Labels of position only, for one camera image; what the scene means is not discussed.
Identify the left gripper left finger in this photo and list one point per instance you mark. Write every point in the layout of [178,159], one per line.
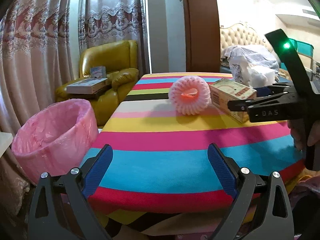
[59,207]

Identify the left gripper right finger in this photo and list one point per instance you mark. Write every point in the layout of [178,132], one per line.
[272,218]

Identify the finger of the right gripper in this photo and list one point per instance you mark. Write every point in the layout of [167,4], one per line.
[273,89]
[276,99]

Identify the beige printed carton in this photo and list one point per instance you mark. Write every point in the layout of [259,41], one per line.
[224,90]

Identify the white printed paper cup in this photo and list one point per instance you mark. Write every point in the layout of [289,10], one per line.
[240,69]

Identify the pink foam fruit net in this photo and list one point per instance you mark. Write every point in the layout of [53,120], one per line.
[190,95]

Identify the white foam sheet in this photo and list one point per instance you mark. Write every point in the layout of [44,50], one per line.
[261,76]

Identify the pink lined trash bin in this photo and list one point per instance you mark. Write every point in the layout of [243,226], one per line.
[56,139]

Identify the person right hand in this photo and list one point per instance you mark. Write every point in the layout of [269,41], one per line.
[297,136]

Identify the grey striped duvet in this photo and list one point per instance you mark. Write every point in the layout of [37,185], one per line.
[253,53]

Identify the teal storage boxes stack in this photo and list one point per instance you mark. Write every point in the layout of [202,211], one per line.
[302,47]

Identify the tufted beige headboard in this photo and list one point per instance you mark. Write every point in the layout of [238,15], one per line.
[240,34]

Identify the brown wooden door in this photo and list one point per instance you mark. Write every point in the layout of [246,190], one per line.
[202,35]

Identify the white side table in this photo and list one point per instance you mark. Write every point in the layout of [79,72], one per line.
[5,141]

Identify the striped colourful table cloth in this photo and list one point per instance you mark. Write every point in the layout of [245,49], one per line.
[160,162]

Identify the yellow leather armchair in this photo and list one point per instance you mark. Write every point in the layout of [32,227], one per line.
[120,60]

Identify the small blue picture box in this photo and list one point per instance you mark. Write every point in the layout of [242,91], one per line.
[98,72]

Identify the pink lace curtain back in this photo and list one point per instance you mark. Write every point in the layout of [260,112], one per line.
[106,21]

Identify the pink lace curtain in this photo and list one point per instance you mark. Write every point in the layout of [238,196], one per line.
[106,21]
[35,58]

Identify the pink lace curtain left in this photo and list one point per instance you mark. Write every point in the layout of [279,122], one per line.
[35,58]

